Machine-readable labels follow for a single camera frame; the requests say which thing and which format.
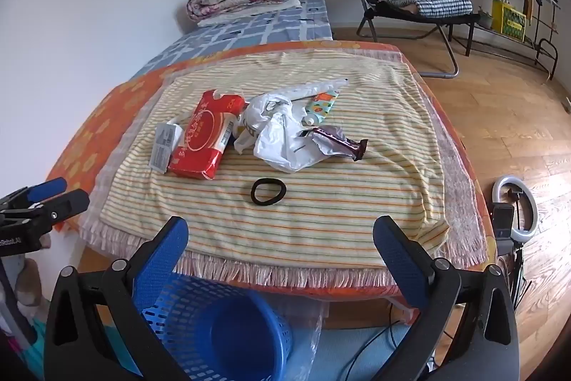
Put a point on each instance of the person's left hand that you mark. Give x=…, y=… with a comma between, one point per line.
x=30, y=283

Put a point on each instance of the clear plastic bag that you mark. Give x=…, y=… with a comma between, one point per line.
x=312, y=332

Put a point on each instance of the long white wrapper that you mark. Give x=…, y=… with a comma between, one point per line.
x=312, y=88

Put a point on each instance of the white plastic bag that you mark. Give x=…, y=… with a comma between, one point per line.
x=276, y=140

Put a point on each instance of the pink and teal clothing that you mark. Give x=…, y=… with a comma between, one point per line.
x=18, y=363

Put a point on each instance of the red tissue packet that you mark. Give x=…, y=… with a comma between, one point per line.
x=200, y=140

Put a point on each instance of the blue checked bed sheet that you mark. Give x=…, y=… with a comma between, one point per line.
x=250, y=28

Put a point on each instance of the orange floral sheet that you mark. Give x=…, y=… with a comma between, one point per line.
x=98, y=117

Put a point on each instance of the black phone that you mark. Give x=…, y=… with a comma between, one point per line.
x=502, y=224

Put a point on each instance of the fruit print tube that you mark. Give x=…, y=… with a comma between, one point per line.
x=321, y=106

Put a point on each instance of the small grey packet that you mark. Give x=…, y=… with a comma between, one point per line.
x=163, y=144

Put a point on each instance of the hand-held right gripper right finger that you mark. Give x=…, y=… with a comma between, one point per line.
x=399, y=260

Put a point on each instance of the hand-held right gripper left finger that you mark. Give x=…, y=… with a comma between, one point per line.
x=163, y=256

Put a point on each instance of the light blue mat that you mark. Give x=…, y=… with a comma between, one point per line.
x=334, y=363

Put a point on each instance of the blue plastic basket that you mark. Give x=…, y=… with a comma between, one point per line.
x=232, y=327

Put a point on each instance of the pink fringed cloth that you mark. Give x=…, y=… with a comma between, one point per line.
x=455, y=166

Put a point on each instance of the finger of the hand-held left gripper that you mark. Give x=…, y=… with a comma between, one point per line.
x=67, y=202
x=47, y=188

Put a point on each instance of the blue checked cloth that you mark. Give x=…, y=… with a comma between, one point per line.
x=446, y=1

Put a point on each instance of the yellow plastic crate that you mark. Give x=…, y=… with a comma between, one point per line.
x=508, y=21

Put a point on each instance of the dark chocolate bar wrapper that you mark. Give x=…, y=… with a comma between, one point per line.
x=339, y=142

